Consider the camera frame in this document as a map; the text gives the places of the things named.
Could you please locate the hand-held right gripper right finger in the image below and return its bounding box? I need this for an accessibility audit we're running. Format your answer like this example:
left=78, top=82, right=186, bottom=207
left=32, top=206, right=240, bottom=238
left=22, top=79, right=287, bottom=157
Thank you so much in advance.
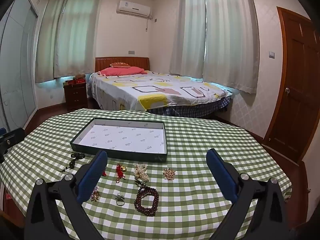
left=205, top=148, right=297, bottom=240

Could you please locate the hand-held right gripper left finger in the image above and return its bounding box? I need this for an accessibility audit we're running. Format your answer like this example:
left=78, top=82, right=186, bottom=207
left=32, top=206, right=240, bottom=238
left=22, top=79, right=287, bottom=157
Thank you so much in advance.
left=24, top=150, right=108, bottom=240

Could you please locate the black hair clip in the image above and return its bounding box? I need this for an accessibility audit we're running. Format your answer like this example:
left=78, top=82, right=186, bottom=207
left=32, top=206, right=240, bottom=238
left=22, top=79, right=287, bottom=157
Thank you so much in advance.
left=60, top=152, right=85, bottom=173

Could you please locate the gold chain ornament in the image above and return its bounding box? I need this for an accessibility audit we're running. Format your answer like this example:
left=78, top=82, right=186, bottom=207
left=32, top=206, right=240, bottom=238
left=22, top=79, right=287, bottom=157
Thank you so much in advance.
left=134, top=164, right=150, bottom=182

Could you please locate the green cardboard tray box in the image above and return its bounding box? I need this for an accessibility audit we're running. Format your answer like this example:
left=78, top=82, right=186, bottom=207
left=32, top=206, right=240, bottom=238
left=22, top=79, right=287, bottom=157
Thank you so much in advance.
left=69, top=117, right=168, bottom=162

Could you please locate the dark red bead bracelet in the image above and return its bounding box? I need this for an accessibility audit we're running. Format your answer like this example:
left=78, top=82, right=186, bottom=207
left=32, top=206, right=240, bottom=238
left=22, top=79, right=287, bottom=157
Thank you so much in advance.
left=134, top=180, right=160, bottom=217

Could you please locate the gold flower brooch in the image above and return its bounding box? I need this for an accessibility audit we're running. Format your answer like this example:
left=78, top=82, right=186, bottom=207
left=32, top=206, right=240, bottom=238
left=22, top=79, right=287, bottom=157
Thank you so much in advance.
left=162, top=168, right=177, bottom=180

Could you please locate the green checkered tablecloth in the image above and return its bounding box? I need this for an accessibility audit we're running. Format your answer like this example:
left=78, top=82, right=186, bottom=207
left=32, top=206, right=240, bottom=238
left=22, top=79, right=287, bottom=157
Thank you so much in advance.
left=0, top=108, right=293, bottom=240

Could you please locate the glass sliding wardrobe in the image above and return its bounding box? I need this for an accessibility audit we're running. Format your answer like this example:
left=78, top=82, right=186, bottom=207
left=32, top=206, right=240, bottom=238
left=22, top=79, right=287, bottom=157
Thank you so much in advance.
left=0, top=0, right=39, bottom=133

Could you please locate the dark wooden nightstand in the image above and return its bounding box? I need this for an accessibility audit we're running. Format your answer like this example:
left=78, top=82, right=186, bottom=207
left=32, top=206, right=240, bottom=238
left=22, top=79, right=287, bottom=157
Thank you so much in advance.
left=62, top=79, right=88, bottom=113

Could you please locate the white curtain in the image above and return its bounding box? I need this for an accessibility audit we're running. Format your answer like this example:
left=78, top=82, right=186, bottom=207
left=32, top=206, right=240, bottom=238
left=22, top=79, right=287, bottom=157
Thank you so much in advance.
left=35, top=0, right=69, bottom=83
left=169, top=0, right=207, bottom=76
left=54, top=0, right=103, bottom=78
left=202, top=0, right=260, bottom=94

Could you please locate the bed with patterned sheet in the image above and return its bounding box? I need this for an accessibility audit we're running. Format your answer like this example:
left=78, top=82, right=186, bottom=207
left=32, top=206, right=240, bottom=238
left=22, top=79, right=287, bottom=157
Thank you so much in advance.
left=86, top=57, right=233, bottom=118

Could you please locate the pink pillow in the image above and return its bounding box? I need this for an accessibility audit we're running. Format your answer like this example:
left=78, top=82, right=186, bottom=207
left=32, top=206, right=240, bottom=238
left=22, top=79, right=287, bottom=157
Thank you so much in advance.
left=97, top=66, right=147, bottom=77

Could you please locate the brown wooden door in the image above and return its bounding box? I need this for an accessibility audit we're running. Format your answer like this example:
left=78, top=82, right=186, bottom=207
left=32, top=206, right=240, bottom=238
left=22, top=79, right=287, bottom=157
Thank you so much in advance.
left=264, top=6, right=320, bottom=166

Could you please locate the white air conditioner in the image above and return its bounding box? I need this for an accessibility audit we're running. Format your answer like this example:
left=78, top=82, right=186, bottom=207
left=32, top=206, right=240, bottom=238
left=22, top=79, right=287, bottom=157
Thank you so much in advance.
left=116, top=0, right=152, bottom=18

